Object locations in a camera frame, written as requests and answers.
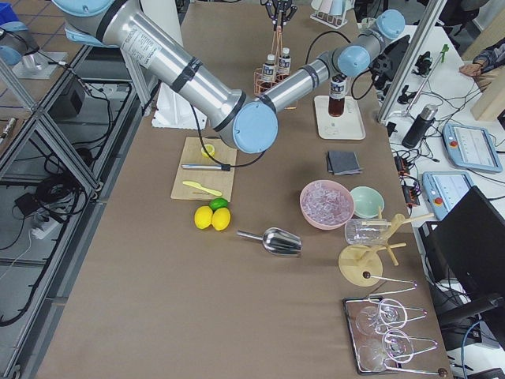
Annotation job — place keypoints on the grey folded cloth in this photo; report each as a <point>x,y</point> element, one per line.
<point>342,162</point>

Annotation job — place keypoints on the bamboo cutting board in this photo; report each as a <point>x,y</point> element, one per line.
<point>213,179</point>

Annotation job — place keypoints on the half lemon slice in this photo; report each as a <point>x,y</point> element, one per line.
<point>207,150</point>

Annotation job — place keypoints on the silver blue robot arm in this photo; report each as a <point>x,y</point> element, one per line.
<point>249,125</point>

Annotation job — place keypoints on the upside wine glass lower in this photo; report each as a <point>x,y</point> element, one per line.
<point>388,353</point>

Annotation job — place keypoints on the upside wine glass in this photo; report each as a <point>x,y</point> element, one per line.
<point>388,353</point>
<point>380,317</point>

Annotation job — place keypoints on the green bowl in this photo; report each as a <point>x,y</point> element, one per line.
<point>367,202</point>

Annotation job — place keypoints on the black glass rack tray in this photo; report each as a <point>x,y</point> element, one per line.
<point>352,307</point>

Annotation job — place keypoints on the teach pendant lower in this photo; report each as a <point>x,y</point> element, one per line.
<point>444,189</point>

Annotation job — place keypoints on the yellow plastic knife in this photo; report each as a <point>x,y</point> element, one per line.
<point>198,186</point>

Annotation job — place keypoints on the metal ice scoop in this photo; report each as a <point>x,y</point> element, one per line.
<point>277,241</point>

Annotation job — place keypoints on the cream rabbit tray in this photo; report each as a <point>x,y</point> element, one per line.
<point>348,126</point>

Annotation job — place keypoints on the tea bottle white cap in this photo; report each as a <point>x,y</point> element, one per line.
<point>337,95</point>

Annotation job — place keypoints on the black monitor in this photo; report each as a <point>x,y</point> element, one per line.
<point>471,240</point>

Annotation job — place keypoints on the clear glass mug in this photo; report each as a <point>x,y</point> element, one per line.
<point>366,232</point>

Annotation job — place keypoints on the upside wine glass upper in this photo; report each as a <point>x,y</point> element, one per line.
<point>380,317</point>

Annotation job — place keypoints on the aluminium frame post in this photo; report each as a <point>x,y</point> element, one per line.
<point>431,15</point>

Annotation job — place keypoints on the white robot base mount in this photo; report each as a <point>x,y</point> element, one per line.
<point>174,112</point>

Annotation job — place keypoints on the copper wire bottle basket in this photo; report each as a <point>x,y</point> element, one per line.
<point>277,45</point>

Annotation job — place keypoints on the tea bottle middle slot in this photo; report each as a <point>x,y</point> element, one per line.
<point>268,69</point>

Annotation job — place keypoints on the yellow lemon upper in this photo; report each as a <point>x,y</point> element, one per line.
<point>203,217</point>

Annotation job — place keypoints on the tea bottle far corner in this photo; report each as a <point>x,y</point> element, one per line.
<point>284,64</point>

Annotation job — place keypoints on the steel muddler black tip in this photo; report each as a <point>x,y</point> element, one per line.
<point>205,167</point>

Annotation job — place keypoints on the yellow lemon lower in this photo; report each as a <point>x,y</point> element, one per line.
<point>221,219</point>

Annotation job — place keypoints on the teach pendant upper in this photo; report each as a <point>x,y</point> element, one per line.
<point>471,147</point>

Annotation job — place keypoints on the teach pendant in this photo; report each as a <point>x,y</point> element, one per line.
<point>471,147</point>
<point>444,189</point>

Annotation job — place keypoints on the green lime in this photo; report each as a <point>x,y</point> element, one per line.
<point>218,203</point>

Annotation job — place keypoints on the wooden cup tree stand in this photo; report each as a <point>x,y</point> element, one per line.
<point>362,265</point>

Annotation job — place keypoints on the yellow lemon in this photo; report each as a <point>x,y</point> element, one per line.
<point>203,217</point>
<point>221,219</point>

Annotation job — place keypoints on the pink bowl with ice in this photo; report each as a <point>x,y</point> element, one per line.
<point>326,204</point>

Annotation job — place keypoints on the black thermos bottle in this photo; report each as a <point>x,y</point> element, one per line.
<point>420,125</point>

